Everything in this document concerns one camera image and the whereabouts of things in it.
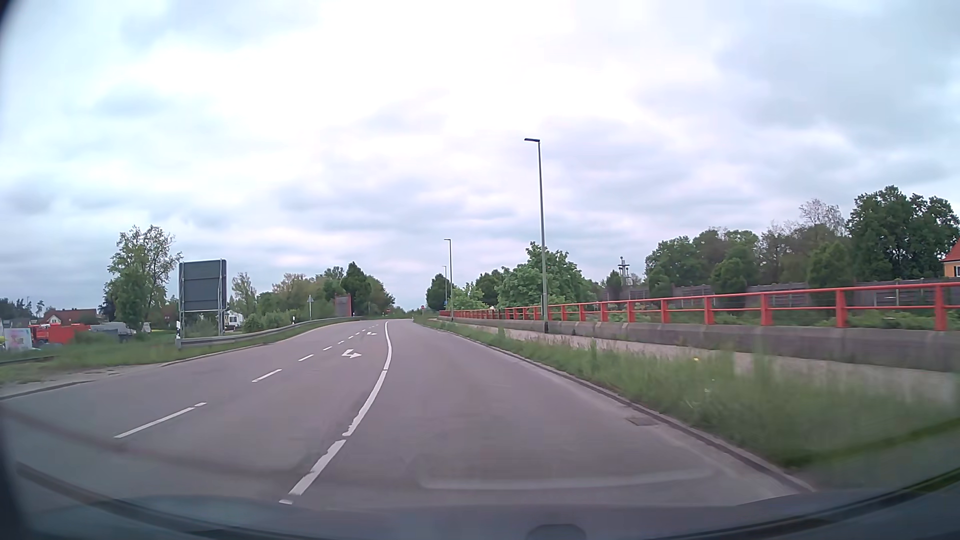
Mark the small road sign back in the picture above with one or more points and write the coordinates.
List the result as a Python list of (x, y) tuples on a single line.
[(343, 305)]

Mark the grey asphalt road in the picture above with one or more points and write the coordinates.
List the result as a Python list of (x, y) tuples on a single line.
[(465, 420)]

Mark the road markings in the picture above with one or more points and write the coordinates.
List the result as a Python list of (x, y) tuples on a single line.
[(365, 406)]

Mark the car's own bonnet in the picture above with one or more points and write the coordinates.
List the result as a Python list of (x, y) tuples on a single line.
[(480, 521)]

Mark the white vehicle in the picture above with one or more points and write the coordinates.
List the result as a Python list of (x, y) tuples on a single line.
[(233, 320)]

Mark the row of dark green trees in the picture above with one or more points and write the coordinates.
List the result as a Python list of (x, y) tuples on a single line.
[(750, 259)]

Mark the large road sign back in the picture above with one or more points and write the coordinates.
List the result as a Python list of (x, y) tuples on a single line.
[(202, 286)]

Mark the red metal railing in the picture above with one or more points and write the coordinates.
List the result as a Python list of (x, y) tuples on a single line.
[(763, 308)]

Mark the grass verge with tall weeds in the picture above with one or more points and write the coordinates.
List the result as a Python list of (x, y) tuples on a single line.
[(750, 405)]

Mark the tall leafy tree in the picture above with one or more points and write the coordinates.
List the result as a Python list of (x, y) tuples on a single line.
[(139, 277)]

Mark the dark wooden fence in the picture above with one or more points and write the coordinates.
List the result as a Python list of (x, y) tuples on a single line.
[(825, 294)]

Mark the building with red roof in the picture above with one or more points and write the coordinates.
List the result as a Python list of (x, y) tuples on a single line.
[(69, 316)]

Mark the red container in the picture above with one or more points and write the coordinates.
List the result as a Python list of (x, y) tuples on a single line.
[(60, 333)]

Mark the house with orange roof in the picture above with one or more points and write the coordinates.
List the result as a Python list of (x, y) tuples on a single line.
[(952, 262)]

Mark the tall grey lamp post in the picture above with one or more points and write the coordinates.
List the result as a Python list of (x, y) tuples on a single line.
[(542, 247)]

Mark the grey guard rail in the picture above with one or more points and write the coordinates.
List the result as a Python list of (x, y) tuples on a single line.
[(255, 332)]

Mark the grey concrete wall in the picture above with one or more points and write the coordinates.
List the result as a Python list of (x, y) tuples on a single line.
[(825, 346)]

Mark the grass verge beside guard rail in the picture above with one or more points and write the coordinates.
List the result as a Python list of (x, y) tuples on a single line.
[(112, 354)]

